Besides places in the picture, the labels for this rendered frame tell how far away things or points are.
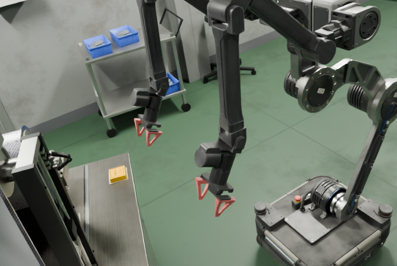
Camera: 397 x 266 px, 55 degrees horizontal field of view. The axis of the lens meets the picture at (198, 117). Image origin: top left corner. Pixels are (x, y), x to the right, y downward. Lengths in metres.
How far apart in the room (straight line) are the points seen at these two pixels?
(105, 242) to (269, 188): 1.61
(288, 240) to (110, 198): 1.02
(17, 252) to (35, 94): 2.86
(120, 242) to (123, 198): 0.23
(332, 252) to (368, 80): 0.88
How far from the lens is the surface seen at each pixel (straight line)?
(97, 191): 1.69
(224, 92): 1.08
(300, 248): 2.18
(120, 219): 1.53
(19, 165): 0.99
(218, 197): 1.18
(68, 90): 4.06
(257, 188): 2.84
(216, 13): 1.00
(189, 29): 4.17
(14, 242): 1.23
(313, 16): 1.45
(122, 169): 1.71
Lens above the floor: 1.94
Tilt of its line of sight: 32 degrees down
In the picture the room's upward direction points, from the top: 10 degrees counter-clockwise
